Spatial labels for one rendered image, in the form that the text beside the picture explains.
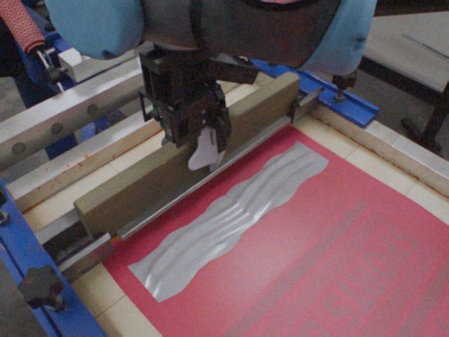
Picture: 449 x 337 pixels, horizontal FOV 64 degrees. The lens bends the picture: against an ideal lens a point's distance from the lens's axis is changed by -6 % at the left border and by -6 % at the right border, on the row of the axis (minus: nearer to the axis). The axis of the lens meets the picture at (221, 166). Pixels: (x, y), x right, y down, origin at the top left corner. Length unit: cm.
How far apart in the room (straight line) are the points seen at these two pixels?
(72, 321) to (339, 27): 39
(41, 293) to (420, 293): 46
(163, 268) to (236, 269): 10
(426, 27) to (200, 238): 218
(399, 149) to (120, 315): 49
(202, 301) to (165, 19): 35
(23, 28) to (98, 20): 59
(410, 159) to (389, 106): 188
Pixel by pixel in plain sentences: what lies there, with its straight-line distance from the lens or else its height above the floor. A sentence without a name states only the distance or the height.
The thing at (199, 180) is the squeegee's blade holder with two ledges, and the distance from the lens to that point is 55.
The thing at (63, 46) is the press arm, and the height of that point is 104.
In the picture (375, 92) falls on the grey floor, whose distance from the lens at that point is 263.
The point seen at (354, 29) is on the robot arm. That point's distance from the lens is 23.
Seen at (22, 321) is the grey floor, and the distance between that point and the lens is 168.
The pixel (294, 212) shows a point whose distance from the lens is 57.
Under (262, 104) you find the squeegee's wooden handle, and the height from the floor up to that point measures 105.
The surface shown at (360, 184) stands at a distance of 64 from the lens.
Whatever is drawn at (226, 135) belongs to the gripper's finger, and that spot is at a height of 108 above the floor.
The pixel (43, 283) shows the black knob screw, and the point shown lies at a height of 106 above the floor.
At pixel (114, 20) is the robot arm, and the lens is 26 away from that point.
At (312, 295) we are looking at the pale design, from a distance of 51.
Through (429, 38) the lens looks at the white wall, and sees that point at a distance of 254.
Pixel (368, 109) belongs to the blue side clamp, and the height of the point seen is 100.
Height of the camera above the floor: 141
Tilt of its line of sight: 47 degrees down
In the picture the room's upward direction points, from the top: straight up
